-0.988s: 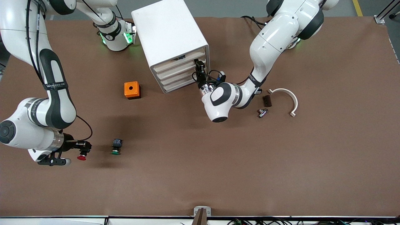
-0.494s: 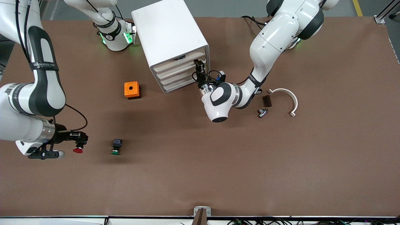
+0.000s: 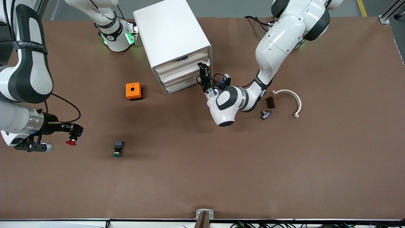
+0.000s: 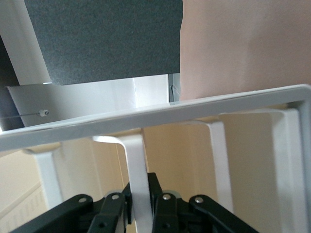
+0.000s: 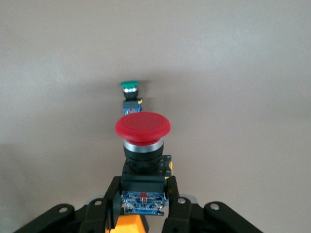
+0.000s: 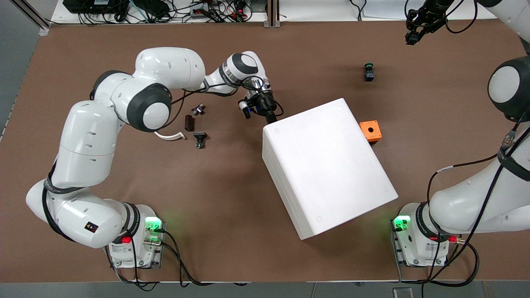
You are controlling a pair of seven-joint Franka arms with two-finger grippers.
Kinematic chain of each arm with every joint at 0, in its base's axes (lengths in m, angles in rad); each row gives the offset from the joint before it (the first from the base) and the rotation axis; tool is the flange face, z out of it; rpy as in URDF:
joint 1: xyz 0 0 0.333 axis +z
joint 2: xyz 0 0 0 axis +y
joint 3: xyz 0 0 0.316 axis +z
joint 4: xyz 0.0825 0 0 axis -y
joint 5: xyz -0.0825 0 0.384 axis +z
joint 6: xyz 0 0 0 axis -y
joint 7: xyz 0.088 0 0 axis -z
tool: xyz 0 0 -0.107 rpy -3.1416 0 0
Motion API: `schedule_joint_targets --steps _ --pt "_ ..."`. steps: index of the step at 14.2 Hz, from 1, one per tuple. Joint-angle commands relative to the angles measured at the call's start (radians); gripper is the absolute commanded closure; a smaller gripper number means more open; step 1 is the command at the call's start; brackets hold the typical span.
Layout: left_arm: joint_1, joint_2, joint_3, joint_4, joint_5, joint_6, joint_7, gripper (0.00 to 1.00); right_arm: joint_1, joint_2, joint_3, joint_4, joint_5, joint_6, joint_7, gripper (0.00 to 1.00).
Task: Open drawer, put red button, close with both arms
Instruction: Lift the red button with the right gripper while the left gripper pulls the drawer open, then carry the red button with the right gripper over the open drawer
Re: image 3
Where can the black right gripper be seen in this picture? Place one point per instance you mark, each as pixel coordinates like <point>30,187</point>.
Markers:
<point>50,126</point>

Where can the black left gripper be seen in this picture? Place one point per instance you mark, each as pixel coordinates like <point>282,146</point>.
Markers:
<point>206,84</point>

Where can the red push button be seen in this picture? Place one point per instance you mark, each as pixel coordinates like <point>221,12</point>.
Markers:
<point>71,143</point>

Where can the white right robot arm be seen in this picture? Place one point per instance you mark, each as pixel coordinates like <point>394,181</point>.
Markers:
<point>28,79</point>

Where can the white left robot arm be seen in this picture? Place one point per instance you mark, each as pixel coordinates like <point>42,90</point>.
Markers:
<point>275,47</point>

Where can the green push button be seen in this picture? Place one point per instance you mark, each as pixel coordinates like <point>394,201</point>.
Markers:
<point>118,145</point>

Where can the orange button box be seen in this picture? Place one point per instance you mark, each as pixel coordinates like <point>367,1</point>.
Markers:
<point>129,93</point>

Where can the brown terminal block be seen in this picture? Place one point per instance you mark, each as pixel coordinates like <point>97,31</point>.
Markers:
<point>271,102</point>

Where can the silver metal fitting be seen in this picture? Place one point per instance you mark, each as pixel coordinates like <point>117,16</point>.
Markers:
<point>265,114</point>

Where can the brown table mat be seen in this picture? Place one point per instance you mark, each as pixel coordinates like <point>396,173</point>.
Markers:
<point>202,174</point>

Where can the white curved plastic bracket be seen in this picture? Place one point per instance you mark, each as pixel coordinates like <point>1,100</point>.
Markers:
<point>286,91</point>

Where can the aluminium frame profile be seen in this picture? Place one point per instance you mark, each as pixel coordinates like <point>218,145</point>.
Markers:
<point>42,8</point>
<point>387,17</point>

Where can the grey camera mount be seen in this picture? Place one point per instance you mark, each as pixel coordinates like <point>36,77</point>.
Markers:
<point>199,215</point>

